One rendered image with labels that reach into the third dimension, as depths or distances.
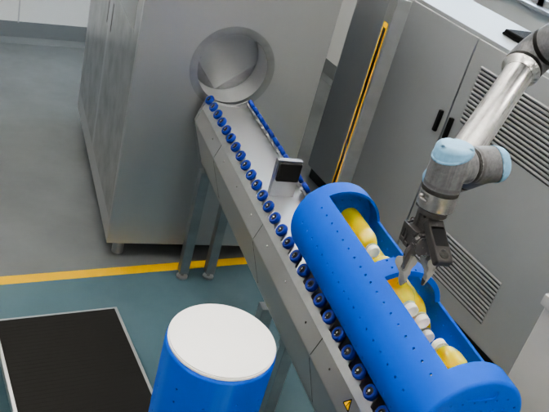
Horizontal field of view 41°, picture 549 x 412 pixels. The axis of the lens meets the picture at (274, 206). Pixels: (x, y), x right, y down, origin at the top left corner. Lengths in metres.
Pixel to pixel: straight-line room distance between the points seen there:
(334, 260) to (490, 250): 1.78
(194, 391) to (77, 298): 1.82
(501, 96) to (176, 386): 1.16
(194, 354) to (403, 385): 0.50
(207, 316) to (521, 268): 2.05
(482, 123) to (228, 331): 0.87
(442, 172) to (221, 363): 0.69
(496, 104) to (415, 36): 2.15
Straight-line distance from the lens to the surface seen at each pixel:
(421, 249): 1.80
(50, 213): 4.12
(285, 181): 2.74
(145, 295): 3.63
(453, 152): 1.70
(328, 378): 2.12
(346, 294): 2.00
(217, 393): 1.79
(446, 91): 3.98
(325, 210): 2.21
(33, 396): 2.89
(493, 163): 1.80
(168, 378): 1.85
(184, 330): 1.86
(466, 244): 3.87
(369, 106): 2.89
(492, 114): 2.06
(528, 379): 2.57
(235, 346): 1.85
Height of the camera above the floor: 2.23
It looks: 29 degrees down
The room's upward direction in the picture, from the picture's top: 16 degrees clockwise
